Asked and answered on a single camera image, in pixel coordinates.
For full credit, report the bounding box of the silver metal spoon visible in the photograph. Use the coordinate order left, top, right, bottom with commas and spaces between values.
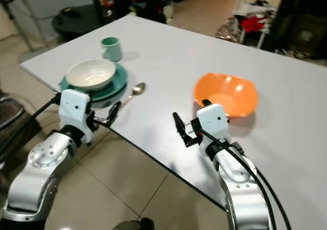
100, 83, 146, 126

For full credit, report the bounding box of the orange plastic bowl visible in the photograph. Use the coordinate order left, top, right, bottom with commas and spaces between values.
193, 73, 259, 118

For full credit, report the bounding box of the teal ceramic plate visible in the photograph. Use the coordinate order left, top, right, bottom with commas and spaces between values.
59, 64, 128, 104

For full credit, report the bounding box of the white ceramic bowl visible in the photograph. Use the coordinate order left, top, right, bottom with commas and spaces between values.
65, 59, 117, 91

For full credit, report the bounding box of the teal ceramic mug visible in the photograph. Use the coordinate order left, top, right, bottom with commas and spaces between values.
101, 37, 123, 62

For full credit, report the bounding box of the patterned brown rug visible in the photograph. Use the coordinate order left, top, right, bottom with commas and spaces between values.
216, 18, 242, 43

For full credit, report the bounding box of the dark wicker chair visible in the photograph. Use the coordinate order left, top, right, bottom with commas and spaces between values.
0, 89, 34, 164

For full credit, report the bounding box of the grey standing fan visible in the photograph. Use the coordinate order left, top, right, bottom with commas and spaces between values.
0, 0, 53, 63

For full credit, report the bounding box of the red cloth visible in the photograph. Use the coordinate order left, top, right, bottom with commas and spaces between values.
240, 15, 266, 33

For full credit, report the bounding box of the black round bin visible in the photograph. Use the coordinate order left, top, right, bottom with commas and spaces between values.
52, 6, 101, 40

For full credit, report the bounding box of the grey black robot foot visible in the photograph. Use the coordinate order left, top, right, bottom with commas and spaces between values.
112, 218, 155, 230

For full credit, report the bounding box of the black bag with red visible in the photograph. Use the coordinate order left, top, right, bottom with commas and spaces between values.
129, 0, 174, 24

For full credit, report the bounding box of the white rack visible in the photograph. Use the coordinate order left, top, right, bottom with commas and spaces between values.
232, 0, 279, 49

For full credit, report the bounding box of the dark cabinet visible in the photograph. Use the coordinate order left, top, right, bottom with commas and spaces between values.
263, 0, 327, 63

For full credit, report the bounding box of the black robot torso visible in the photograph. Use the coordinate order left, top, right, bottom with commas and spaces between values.
0, 219, 49, 230

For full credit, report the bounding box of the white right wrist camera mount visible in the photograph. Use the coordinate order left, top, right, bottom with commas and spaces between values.
196, 104, 230, 142

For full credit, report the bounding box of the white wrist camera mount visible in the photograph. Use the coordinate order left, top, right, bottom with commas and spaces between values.
59, 88, 93, 133
196, 104, 230, 142

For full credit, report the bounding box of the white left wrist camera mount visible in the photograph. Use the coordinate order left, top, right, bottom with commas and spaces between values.
59, 88, 93, 133

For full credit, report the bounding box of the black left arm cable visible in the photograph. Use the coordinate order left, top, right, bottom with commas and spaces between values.
0, 93, 62, 156

